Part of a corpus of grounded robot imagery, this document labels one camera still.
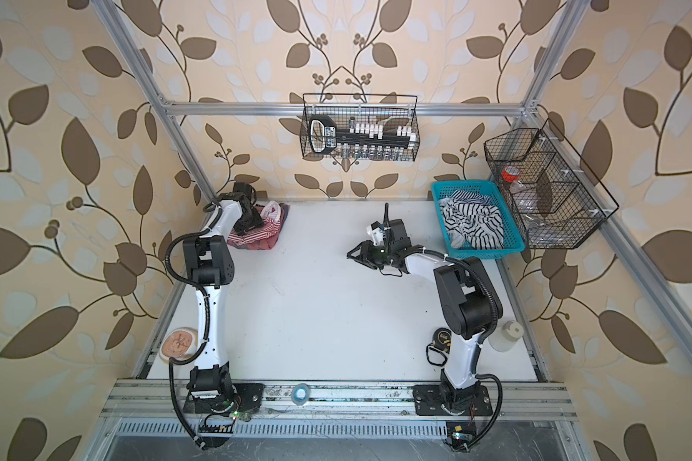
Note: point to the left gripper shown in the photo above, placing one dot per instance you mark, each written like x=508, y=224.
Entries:
x=255, y=223

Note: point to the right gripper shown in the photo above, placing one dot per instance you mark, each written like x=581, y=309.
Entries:
x=365, y=255

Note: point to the red white striped garment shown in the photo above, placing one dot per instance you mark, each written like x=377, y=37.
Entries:
x=262, y=227

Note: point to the red tank top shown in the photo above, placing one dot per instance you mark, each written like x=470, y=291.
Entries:
x=271, y=239

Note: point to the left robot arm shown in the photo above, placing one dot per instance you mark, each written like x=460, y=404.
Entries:
x=200, y=383

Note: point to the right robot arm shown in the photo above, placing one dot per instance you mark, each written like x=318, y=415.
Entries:
x=471, y=309

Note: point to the black white striped garment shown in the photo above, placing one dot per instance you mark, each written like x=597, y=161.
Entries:
x=471, y=220

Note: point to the black socket set tool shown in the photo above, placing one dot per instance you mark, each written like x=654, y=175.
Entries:
x=324, y=135

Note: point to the teal plastic basket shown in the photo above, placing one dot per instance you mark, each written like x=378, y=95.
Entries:
x=513, y=240

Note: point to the black tape measure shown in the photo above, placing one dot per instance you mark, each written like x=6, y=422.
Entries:
x=437, y=351

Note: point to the round tan pad dish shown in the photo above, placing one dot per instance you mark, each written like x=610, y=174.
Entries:
x=180, y=343

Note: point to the round blue button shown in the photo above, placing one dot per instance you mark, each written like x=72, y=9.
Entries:
x=300, y=394

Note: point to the red capped plastic bottle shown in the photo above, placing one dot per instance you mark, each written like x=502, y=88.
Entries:
x=522, y=197

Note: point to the white plastic bottle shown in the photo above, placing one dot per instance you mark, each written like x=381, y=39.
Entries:
x=506, y=336

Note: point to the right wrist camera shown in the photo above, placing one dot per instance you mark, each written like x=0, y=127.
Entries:
x=378, y=234

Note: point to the back wire basket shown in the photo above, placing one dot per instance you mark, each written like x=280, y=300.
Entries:
x=377, y=107

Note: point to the wire basket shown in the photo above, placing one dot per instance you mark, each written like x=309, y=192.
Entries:
x=377, y=107
x=574, y=202

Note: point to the right wire basket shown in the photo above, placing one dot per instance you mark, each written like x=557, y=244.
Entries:
x=574, y=202

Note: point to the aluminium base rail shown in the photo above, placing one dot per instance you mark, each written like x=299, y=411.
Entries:
x=386, y=400

